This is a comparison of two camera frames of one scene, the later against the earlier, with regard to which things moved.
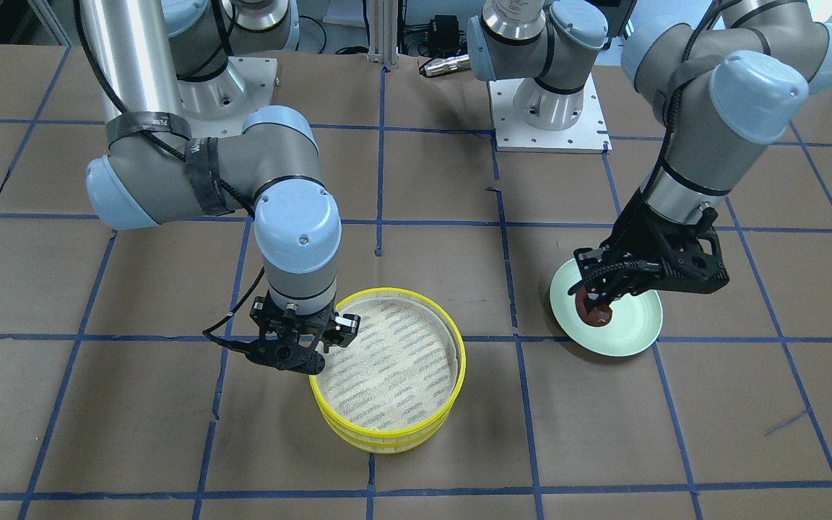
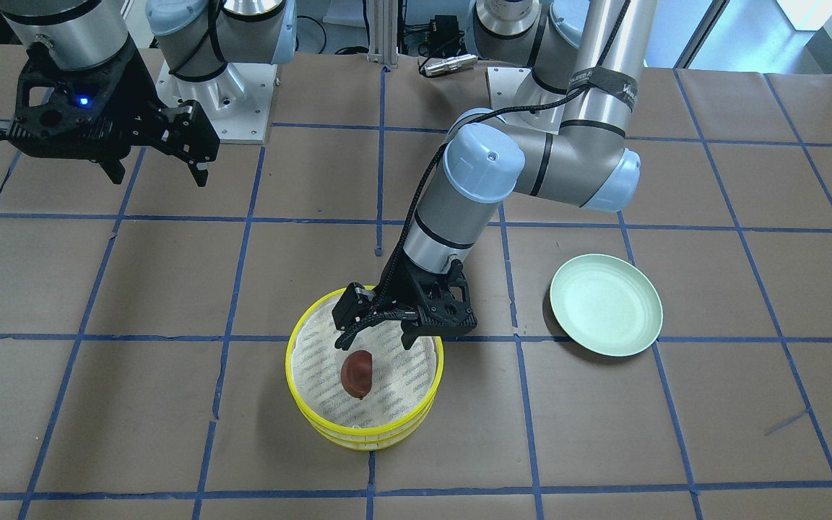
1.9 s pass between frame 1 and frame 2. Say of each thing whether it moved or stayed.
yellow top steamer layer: moved
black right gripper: moved
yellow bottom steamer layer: moved
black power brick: stayed
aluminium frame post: stayed
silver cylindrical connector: stayed
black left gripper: moved
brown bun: moved
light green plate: stayed
